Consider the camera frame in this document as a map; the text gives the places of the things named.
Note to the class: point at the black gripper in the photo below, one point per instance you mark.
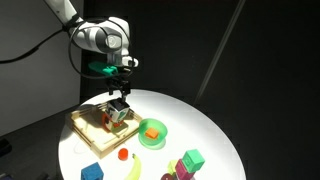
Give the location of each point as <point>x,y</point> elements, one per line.
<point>119,79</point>

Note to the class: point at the white black checkered fabric cube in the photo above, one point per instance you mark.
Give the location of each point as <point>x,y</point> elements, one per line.
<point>117,110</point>

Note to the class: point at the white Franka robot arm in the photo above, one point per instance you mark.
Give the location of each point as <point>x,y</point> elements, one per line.
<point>100,36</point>

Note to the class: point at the wooden tray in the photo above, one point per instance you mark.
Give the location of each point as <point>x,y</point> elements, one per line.
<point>90,133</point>

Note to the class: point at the small orange block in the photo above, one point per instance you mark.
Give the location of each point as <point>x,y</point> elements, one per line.
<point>152,133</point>

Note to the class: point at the green translucent bowl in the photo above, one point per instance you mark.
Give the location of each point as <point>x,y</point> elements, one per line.
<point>160,136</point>

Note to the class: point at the red toy strawberry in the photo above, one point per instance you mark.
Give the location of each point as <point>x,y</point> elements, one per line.
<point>123,154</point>

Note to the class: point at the yellow toy banana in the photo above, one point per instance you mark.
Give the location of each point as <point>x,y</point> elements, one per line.
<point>135,170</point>

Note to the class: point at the blue cube block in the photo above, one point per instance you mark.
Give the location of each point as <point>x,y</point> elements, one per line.
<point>92,172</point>

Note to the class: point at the lime green flat piece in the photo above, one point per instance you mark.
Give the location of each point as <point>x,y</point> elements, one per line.
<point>172,166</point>

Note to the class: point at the dark red ball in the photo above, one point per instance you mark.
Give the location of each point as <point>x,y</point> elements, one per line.
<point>168,177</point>

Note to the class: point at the green cube block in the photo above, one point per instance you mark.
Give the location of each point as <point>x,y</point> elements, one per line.
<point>193,160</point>

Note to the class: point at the magenta cube block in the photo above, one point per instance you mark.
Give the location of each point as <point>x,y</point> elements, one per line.
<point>183,170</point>

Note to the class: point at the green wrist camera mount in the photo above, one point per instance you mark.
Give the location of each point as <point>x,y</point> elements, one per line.
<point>103,68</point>

